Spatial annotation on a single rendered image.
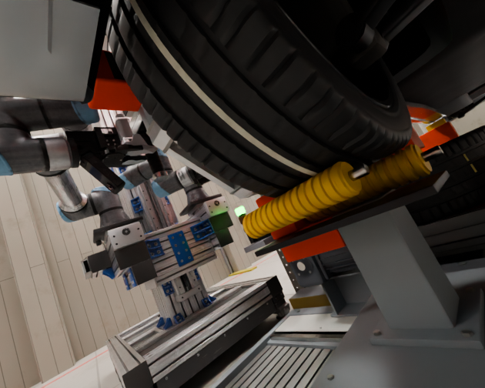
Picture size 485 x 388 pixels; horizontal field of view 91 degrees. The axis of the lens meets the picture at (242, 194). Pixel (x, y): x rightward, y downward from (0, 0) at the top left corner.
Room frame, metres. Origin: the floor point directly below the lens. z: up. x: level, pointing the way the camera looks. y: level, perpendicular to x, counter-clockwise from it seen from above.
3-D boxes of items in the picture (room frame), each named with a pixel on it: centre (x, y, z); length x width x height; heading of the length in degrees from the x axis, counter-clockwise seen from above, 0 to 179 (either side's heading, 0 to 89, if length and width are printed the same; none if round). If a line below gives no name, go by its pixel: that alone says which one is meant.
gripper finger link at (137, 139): (0.61, 0.20, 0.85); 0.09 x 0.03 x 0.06; 126
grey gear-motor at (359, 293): (0.89, -0.25, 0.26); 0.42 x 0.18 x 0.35; 45
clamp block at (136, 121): (0.63, 0.17, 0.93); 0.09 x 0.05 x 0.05; 45
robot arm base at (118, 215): (1.20, 0.67, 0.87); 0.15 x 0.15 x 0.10
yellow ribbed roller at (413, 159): (0.48, -0.21, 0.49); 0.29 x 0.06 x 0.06; 45
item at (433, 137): (2.35, -1.80, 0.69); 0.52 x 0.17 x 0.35; 45
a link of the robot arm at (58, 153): (0.50, 0.35, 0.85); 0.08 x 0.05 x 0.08; 45
